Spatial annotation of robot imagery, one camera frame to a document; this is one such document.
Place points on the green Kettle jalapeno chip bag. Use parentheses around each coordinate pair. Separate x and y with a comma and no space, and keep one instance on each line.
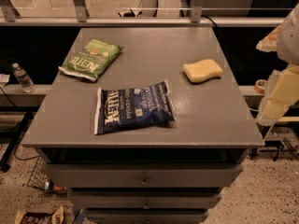
(91,62)

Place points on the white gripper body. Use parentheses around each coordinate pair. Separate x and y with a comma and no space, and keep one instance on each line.
(290,39)

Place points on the metal railing frame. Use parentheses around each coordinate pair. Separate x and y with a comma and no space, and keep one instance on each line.
(84,13)

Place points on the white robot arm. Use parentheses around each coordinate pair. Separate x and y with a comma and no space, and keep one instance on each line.
(284,41)

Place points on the brown snack bag on floor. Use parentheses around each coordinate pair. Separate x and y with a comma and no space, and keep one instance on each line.
(40,218)

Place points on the drawer knob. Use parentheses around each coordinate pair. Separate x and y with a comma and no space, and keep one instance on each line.
(146,206)
(144,182)

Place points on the middle drawer knob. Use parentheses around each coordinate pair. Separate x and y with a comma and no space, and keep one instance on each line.
(146,206)

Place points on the clear plastic water bottle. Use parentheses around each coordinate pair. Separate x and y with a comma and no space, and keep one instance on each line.
(23,78)

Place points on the grey drawer cabinet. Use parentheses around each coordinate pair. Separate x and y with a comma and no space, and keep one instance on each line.
(187,162)

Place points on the top drawer knob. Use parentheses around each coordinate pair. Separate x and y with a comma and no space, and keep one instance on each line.
(144,182)

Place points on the blue Kettle chip bag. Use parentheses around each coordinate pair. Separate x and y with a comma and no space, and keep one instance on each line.
(132,108)

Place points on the yellow sponge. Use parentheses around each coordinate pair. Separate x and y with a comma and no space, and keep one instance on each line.
(201,71)

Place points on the roll of tape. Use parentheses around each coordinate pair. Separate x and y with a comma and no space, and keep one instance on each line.
(260,85)

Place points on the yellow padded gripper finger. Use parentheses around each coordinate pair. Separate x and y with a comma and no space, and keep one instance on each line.
(270,112)

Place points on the wire basket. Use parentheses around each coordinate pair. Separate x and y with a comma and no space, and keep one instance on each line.
(38,179)

